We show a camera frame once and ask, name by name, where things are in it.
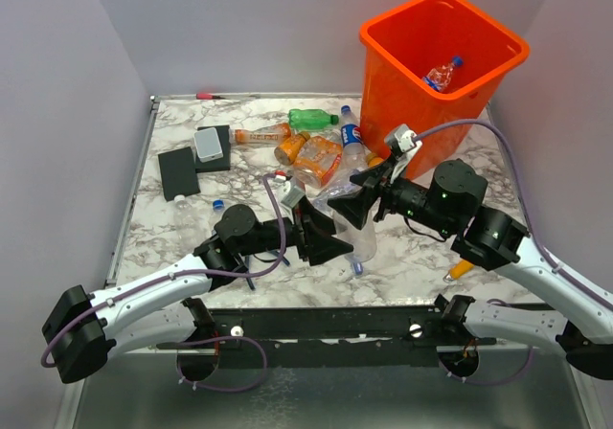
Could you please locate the orange label bottle right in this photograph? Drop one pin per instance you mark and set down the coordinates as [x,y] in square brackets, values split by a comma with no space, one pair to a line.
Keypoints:
[287,151]

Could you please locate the large orange label jug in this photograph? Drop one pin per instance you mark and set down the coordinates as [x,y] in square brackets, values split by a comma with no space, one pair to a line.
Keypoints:
[317,161]

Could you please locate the yellow utility knife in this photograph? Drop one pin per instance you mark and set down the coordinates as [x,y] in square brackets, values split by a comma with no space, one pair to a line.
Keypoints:
[458,270]

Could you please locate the blue handled pliers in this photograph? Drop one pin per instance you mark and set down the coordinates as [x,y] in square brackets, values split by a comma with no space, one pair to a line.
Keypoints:
[256,264]

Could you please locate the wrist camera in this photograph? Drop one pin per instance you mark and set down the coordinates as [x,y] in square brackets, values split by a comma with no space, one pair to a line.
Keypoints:
[403,146]
[290,190]

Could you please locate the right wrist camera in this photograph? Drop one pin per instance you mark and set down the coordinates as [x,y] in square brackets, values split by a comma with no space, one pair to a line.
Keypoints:
[403,146]

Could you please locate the black flat block front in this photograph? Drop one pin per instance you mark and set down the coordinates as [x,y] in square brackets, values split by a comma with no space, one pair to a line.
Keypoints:
[178,174]

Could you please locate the red blue screwdriver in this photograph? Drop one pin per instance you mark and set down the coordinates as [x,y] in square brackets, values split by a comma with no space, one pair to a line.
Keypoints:
[355,264]

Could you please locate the green plastic bottle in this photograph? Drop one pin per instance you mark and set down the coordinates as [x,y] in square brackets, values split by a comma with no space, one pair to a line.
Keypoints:
[311,119]

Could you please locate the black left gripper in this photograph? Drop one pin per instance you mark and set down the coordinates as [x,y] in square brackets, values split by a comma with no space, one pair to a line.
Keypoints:
[322,244]

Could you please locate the red marker pen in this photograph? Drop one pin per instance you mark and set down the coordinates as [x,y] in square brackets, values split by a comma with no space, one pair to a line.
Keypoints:
[208,97]

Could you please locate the tall orange label tea bottle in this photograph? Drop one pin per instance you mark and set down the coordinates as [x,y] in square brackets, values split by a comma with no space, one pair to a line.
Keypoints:
[268,136]

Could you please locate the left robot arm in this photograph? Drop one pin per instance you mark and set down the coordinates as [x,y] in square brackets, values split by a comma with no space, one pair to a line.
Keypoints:
[84,330]

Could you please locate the black flat block rear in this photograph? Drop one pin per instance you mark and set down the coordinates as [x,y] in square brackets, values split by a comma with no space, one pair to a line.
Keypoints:
[222,164]

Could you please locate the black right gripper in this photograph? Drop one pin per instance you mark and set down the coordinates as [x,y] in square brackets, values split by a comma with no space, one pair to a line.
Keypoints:
[354,206]

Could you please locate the crushed clear blue-cap bottle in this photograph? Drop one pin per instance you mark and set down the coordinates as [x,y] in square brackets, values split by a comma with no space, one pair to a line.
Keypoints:
[339,185]

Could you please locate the small Pepsi bottle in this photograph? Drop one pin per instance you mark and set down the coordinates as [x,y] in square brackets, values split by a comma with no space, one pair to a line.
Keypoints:
[218,205]

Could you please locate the clear white-cap bottle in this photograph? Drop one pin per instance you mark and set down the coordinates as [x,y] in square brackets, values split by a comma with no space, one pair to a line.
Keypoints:
[186,219]

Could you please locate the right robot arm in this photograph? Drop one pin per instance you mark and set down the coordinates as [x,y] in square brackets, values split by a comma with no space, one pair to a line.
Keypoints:
[578,322]

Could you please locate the Pepsi bottle beside bin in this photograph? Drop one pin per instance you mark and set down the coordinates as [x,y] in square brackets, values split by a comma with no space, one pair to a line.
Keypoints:
[353,150]

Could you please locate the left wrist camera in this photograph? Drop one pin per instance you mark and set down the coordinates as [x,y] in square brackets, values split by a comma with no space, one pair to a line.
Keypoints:
[290,190]

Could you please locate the orange plastic bin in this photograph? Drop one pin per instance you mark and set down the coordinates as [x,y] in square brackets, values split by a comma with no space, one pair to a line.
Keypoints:
[405,43]

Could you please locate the white box device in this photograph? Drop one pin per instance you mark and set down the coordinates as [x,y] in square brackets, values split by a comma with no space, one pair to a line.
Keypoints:
[207,145]

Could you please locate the black flat block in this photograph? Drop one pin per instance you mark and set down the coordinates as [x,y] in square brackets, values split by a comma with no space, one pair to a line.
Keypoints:
[222,164]
[178,174]

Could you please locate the small orange juice bottle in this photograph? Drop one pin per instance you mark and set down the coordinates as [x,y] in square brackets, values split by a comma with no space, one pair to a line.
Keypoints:
[373,160]

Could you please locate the clear jar metal lid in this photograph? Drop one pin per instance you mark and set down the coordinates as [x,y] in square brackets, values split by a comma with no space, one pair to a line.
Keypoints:
[363,241]

